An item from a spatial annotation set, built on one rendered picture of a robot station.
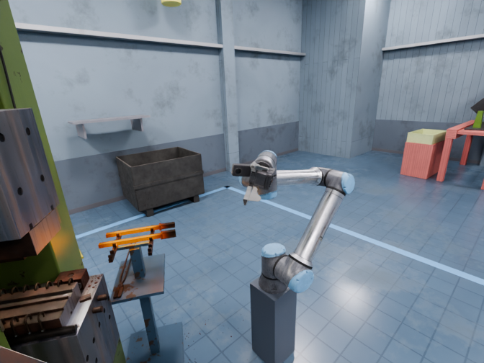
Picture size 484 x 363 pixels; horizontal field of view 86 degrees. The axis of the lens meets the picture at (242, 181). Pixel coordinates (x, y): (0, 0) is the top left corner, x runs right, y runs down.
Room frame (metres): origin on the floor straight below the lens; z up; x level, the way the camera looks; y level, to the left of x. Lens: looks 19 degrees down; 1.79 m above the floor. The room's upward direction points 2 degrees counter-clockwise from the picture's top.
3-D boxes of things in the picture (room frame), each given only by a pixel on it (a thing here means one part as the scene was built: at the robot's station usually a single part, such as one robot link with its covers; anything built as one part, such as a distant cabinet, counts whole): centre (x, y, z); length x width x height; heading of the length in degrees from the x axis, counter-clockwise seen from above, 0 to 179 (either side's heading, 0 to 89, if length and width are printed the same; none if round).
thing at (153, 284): (1.41, 0.69, 0.68); 0.40 x 0.30 x 0.02; 14
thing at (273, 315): (1.38, -0.18, 0.30); 0.22 x 0.22 x 0.60; 41
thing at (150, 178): (4.29, 1.40, 0.42); 1.21 x 0.99 x 0.84; 124
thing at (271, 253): (1.37, -0.18, 0.79); 0.17 x 0.15 x 0.18; 34
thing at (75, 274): (1.05, 0.85, 0.95); 0.12 x 0.09 x 0.07; 102
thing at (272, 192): (1.14, -0.11, 1.37); 0.12 x 0.09 x 0.12; 34
